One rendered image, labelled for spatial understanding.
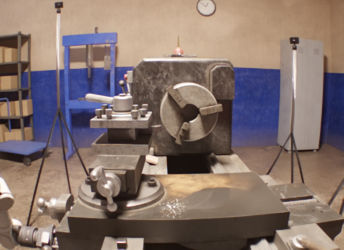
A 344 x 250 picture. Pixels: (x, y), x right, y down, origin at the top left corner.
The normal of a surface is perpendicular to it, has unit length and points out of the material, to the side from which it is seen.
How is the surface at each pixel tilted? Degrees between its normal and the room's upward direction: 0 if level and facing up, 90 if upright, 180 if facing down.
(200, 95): 90
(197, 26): 90
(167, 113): 90
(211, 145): 90
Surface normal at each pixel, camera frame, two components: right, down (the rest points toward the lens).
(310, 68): 0.04, 0.17
